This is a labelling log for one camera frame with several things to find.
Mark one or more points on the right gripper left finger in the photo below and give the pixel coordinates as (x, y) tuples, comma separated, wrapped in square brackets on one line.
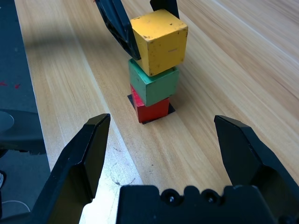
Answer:
[(77, 177)]

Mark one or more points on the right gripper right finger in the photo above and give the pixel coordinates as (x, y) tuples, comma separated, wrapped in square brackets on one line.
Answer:
[(245, 158)]

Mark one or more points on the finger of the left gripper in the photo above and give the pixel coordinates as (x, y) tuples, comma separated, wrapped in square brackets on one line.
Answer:
[(163, 4), (116, 25)]

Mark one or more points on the grey left robot leg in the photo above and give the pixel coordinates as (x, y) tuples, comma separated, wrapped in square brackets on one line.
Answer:
[(5, 121)]

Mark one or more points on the yellow wooden block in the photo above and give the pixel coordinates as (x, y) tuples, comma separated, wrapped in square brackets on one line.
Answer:
[(163, 39)]

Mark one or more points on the black square marker patch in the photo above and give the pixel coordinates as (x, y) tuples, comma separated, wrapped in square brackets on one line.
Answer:
[(171, 109)]

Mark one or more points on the green wooden block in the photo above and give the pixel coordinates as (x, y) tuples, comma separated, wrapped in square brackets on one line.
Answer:
[(158, 88)]

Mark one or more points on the red wooden block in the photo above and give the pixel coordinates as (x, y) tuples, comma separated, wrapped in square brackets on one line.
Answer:
[(151, 112)]

